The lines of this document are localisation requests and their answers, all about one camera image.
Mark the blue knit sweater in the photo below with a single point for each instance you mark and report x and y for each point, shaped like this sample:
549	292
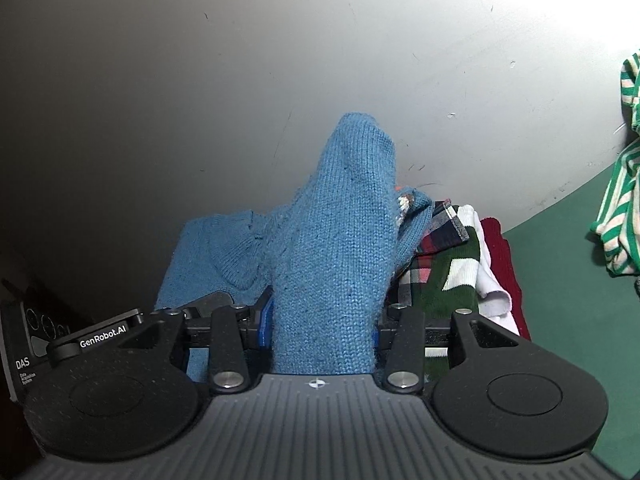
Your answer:
335	240

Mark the plaid folded shirt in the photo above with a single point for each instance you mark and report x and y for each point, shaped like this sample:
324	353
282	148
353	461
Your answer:
430	255

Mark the green white folded sweater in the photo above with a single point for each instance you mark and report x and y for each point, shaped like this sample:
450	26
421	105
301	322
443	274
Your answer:
450	280

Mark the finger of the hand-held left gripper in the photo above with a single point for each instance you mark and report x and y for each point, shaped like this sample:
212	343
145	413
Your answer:
215	301

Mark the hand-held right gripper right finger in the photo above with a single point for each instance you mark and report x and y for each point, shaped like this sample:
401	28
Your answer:
405	340

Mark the white folded garment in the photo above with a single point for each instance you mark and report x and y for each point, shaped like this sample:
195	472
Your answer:
487	270

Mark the green white striped garment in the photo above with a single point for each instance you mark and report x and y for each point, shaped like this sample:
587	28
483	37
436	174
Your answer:
622	210

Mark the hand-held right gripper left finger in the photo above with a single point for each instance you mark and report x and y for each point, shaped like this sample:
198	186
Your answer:
265	325

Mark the dark red folded garment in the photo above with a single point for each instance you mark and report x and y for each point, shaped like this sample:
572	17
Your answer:
505	270

